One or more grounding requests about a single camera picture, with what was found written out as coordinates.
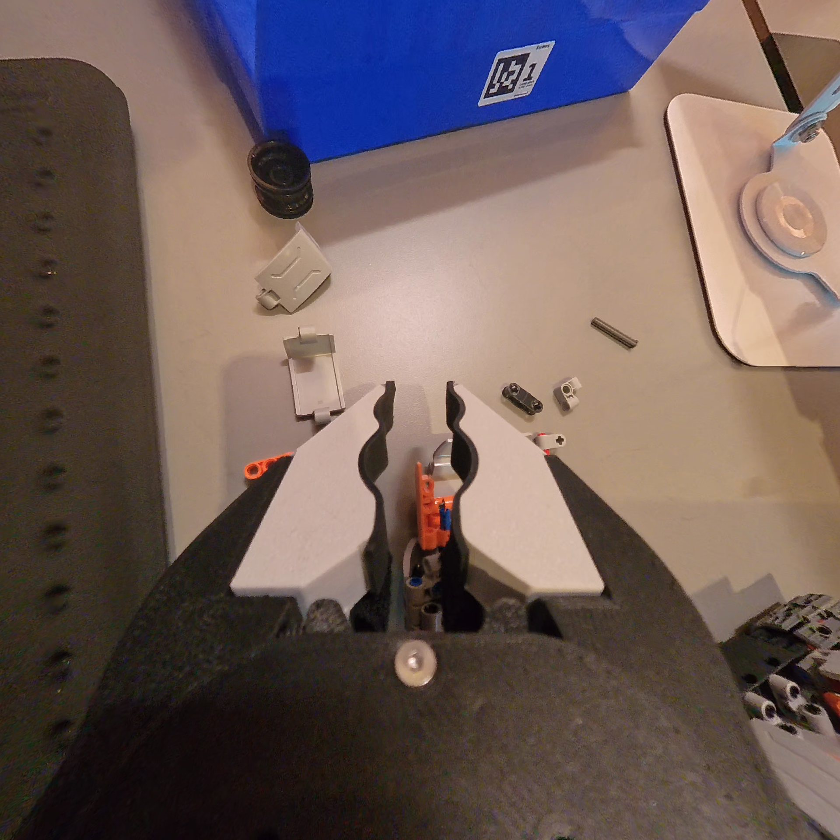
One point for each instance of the small light grey connector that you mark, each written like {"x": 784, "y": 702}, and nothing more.
{"x": 568, "y": 394}

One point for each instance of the light grey flat clip panel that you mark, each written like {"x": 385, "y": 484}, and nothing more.
{"x": 315, "y": 387}

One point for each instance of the black spoked wheel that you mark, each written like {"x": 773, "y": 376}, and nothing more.
{"x": 279, "y": 177}

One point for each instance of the small grey connector red axle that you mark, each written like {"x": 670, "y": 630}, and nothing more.
{"x": 550, "y": 442}

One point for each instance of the blue storage bin with tag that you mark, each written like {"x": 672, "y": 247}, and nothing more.
{"x": 394, "y": 65}

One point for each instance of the tracked toy robot vehicle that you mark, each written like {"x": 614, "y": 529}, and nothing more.
{"x": 794, "y": 656}

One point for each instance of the short black axle pin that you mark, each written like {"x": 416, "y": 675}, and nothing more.
{"x": 615, "y": 333}

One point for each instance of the clear document stand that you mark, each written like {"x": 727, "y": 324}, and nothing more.
{"x": 787, "y": 216}

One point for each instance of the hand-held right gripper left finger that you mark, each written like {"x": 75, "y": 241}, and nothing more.
{"x": 302, "y": 525}

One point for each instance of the grey ribbed hinged panel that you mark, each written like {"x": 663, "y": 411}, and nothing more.
{"x": 295, "y": 269}

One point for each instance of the white rounded base board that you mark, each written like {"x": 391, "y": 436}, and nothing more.
{"x": 722, "y": 295}

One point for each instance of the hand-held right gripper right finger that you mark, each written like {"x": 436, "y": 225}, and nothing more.
{"x": 525, "y": 525}

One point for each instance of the orange three-hole beam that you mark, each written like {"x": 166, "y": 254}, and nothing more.
{"x": 262, "y": 467}

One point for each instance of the black link piece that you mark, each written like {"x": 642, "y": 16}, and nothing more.
{"x": 522, "y": 398}

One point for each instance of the dark perforated panel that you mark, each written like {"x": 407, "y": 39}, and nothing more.
{"x": 65, "y": 394}

